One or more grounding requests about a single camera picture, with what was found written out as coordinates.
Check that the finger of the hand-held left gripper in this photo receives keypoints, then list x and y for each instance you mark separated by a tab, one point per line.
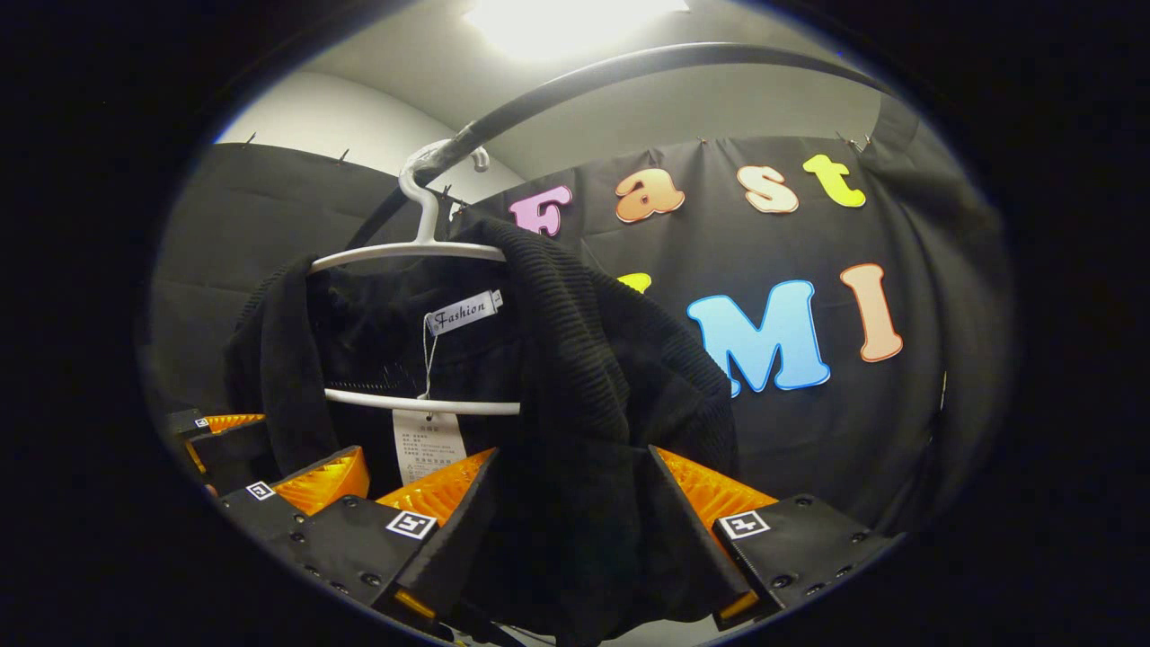
269	512
234	454

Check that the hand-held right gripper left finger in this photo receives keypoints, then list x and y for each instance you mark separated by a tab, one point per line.
463	539

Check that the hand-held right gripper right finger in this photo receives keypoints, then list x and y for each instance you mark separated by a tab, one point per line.
692	539

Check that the white plastic hanger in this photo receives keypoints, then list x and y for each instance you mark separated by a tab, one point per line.
422	400

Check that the black jacket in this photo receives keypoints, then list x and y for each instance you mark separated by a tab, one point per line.
575	359

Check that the black clothes rack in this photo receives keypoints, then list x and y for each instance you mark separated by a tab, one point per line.
629	58

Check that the black backdrop cloth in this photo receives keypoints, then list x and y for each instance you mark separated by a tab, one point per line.
809	431

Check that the large ceiling light panel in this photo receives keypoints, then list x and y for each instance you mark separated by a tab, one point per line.
566	22

